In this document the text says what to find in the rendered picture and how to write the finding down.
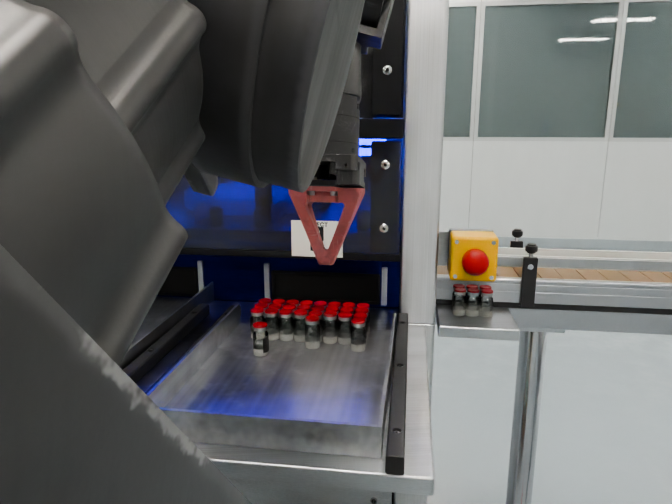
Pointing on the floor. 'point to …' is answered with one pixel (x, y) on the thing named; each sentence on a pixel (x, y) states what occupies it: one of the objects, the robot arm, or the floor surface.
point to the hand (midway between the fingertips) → (326, 256)
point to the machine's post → (422, 172)
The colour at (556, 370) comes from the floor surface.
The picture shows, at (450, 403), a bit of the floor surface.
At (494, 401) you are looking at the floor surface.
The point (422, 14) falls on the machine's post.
